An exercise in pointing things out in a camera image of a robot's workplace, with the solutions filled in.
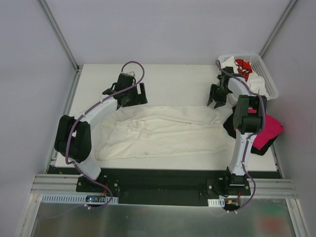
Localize aluminium corner post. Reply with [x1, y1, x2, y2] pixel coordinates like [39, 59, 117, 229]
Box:
[37, 0, 82, 73]
[259, 0, 298, 58]

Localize white shirts in basket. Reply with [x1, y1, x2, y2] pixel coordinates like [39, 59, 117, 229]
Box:
[221, 56, 270, 99]

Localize white slotted cable duct left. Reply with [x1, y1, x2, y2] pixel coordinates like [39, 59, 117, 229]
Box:
[42, 194, 119, 205]

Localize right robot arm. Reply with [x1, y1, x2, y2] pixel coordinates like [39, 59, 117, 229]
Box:
[207, 67, 267, 196]

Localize left aluminium corner post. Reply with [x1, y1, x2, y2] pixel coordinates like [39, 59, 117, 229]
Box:
[37, 0, 82, 73]

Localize white slotted cable duct right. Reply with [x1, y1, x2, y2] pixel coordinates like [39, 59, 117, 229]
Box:
[207, 197, 225, 208]

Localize pink t shirt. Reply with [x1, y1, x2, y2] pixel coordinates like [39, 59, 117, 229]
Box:
[251, 114, 283, 156]

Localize aluminium frame rail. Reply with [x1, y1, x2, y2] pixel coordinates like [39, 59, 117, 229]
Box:
[31, 174, 298, 199]

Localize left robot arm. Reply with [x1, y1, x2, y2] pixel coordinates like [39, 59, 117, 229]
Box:
[54, 73, 148, 192]

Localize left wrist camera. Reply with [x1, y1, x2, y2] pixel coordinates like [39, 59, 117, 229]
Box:
[121, 71, 135, 77]

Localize white slotted cable duct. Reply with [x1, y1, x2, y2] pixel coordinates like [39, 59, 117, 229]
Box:
[42, 194, 119, 205]
[207, 197, 225, 208]

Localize right aluminium corner post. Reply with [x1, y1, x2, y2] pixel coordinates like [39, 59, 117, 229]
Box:
[259, 0, 298, 58]

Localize red printed white shirt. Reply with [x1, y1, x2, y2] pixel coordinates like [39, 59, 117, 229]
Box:
[235, 59, 253, 82]

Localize cream white t shirt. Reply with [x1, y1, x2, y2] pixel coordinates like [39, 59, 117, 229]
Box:
[96, 106, 228, 160]

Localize white plastic laundry basket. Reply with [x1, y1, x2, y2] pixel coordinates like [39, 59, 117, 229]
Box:
[218, 53, 279, 100]

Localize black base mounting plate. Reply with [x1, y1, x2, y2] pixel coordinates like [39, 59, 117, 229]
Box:
[76, 168, 251, 206]

